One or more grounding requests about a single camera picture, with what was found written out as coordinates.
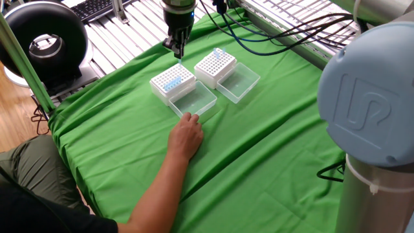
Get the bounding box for white device base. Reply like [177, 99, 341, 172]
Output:
[3, 40, 100, 98]

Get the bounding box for black computer keyboard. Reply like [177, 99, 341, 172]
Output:
[69, 0, 138, 23]

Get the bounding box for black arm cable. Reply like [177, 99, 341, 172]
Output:
[316, 160, 346, 183]

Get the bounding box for green table cloth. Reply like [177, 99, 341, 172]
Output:
[48, 8, 347, 233]

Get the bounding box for black shirt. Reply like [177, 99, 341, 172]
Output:
[0, 174, 119, 233]

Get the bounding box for white cable tie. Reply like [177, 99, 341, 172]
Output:
[345, 153, 414, 195]

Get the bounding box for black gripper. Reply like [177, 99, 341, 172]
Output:
[162, 11, 195, 60]

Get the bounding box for aluminium upright bracket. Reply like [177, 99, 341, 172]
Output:
[111, 0, 130, 25]

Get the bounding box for blue cable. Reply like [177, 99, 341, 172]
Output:
[223, 12, 292, 45]

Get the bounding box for olive trouser leg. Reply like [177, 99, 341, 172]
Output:
[0, 134, 90, 214]

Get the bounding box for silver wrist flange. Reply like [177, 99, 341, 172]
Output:
[160, 0, 198, 14]

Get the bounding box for bare person hand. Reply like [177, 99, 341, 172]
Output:
[167, 112, 204, 161]

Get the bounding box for aluminium frame beam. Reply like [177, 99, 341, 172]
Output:
[241, 0, 331, 71]

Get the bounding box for green frame post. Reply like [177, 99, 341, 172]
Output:
[0, 11, 56, 114]

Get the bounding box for black ring-shaped device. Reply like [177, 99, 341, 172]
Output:
[0, 1, 90, 78]

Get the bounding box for bare person forearm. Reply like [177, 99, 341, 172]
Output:
[118, 153, 190, 233]

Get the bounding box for white pipette tip box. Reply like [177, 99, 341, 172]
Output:
[149, 63, 218, 119]
[193, 47, 261, 104]

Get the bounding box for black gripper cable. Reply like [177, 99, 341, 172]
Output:
[199, 0, 356, 56]

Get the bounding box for black cable ferrite core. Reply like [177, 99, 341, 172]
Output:
[213, 0, 228, 14]

